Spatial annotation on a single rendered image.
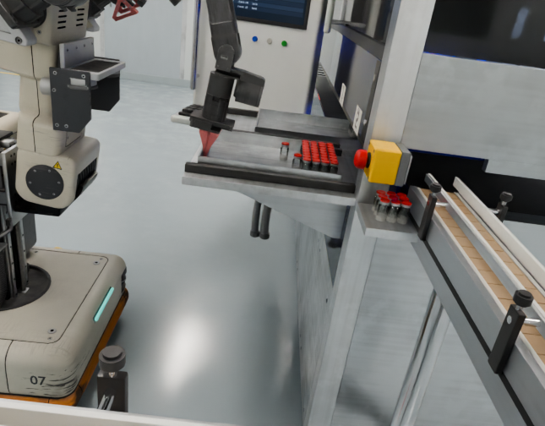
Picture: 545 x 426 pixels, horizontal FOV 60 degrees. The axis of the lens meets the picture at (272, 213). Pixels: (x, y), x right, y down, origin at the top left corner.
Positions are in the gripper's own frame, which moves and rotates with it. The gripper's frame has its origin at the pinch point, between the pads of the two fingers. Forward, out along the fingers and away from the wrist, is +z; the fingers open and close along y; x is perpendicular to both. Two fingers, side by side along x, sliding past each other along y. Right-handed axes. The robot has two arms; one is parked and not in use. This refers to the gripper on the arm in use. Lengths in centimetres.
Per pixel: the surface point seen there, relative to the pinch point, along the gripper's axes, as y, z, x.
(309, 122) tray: 28, -3, 54
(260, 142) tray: 12.8, -0.6, 19.9
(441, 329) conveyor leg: 56, 11, -34
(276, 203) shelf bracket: 20.1, 7.2, -2.2
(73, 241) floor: -65, 100, 103
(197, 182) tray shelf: 0.5, 3.5, -10.7
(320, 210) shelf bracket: 31.3, 6.2, -2.2
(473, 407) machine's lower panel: 88, 48, -12
